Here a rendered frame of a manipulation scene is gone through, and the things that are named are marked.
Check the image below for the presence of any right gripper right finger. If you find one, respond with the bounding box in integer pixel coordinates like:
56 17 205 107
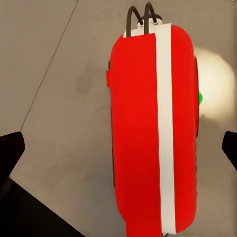
222 131 237 170

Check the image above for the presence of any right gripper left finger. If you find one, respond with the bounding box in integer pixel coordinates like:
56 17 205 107
0 131 25 190

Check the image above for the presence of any radio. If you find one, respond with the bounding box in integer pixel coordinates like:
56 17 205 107
106 3 203 237

